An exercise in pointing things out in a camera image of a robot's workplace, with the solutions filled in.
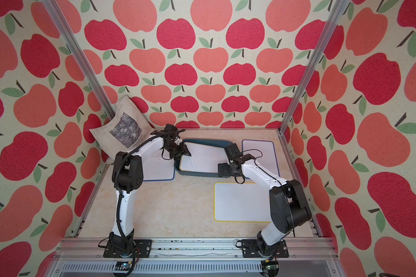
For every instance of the aluminium frame post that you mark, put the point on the aluminium frame post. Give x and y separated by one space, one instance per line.
333 20
62 25

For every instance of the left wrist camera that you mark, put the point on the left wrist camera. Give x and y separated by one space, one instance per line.
169 131

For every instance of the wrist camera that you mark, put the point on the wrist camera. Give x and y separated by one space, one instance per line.
232 152
169 131

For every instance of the yellow-framed whiteboard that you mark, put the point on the yellow-framed whiteboard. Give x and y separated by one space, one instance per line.
204 158
241 203

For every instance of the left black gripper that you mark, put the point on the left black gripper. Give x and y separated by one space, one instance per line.
184 149

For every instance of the beige printed canvas bag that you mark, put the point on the beige printed canvas bag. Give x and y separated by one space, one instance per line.
124 132

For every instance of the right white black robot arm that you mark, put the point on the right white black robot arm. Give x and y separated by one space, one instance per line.
298 202

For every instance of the right blue-framed whiteboard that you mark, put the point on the right blue-framed whiteboard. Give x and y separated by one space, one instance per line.
265 153

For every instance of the right aluminium frame post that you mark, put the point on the right aluminium frame post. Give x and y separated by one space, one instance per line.
333 20

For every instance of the blue-framed whiteboard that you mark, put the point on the blue-framed whiteboard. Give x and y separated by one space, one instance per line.
265 153
158 167

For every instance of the left blue-framed whiteboard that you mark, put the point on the left blue-framed whiteboard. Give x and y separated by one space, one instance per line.
158 167

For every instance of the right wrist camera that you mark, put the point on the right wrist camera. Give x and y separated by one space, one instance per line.
232 152

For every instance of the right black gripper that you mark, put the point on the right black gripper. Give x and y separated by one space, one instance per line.
223 167

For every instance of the teal plastic storage box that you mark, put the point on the teal plastic storage box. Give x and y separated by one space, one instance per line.
212 142

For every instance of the left aluminium frame post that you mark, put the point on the left aluminium frame post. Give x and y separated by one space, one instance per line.
62 25

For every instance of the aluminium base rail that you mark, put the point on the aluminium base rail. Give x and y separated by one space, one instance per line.
204 257

